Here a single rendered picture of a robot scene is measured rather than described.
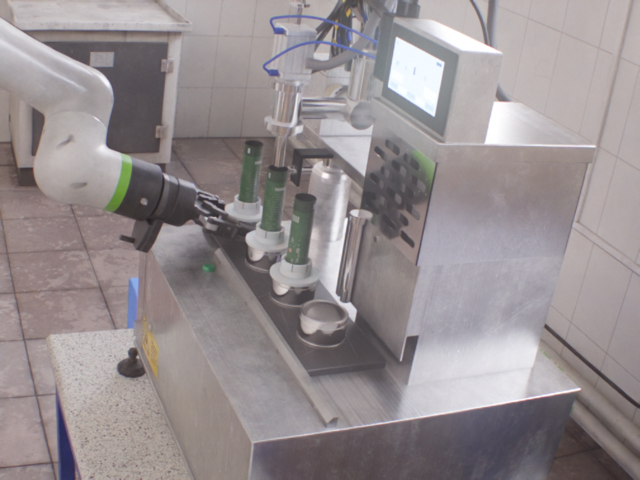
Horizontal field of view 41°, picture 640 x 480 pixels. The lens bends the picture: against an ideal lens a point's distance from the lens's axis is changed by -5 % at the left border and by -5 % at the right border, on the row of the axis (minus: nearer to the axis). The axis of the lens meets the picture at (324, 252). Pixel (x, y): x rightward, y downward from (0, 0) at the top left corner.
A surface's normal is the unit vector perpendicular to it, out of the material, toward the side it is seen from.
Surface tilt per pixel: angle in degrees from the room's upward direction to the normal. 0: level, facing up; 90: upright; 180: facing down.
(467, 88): 90
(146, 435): 0
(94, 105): 52
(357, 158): 0
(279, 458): 90
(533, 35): 90
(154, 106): 90
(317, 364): 0
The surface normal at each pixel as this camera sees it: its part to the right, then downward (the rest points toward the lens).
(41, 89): 0.38, 0.60
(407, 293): -0.91, 0.05
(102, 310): 0.14, -0.89
